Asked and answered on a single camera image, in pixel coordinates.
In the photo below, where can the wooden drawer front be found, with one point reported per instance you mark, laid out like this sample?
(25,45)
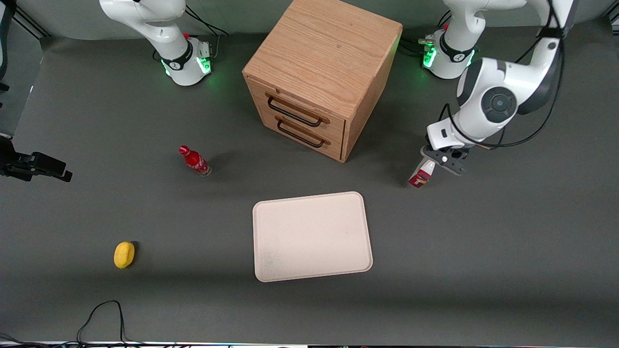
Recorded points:
(333,123)
(333,147)

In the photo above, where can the red cola bottle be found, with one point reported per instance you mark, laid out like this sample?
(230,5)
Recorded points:
(196,162)

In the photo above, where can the yellow lemon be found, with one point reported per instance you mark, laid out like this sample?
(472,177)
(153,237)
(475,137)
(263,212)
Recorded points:
(124,254)

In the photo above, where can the red cookie box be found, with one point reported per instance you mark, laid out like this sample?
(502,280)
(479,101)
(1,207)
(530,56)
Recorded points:
(419,180)

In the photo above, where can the wooden two-drawer cabinet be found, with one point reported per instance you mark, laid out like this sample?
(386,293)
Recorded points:
(324,48)

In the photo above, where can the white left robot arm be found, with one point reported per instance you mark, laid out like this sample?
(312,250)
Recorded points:
(498,101)

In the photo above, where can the beige plastic tray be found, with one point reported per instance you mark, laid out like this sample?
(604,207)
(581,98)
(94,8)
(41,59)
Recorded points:
(312,237)

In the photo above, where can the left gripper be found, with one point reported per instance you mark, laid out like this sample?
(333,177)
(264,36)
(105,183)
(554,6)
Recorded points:
(460,153)

